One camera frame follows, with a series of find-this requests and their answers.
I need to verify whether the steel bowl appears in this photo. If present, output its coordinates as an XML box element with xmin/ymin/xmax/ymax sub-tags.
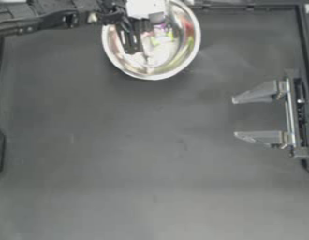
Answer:
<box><xmin>100</xmin><ymin>0</ymin><xmax>202</xmax><ymax>82</ymax></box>

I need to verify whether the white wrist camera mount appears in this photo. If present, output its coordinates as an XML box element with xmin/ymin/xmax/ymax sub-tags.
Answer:
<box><xmin>124</xmin><ymin>0</ymin><xmax>168</xmax><ymax>21</ymax></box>

